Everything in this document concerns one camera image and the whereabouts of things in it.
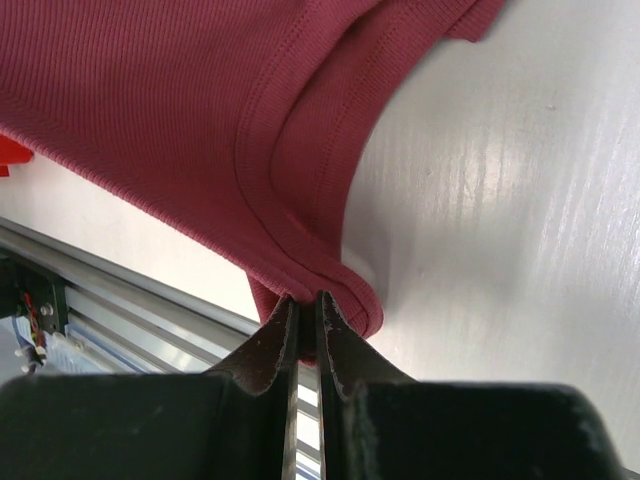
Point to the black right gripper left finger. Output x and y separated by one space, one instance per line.
254 432

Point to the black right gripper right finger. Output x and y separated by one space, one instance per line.
346 365

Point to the maroon tank top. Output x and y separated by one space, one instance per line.
238 123

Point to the red plastic bin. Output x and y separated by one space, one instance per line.
11 154

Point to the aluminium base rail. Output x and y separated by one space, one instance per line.
153 421

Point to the perforated grey cable duct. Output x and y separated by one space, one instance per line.
59 356

